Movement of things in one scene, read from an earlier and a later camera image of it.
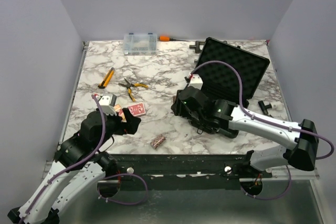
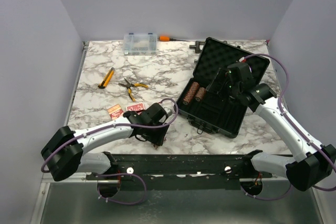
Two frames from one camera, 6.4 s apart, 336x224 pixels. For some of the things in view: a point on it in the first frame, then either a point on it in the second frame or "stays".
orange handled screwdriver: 167,38 stays
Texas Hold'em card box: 117,108 stays
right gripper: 178,106 -> 210,85
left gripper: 133,123 -> 158,139
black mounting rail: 187,172 stays
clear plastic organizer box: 143,44 stays
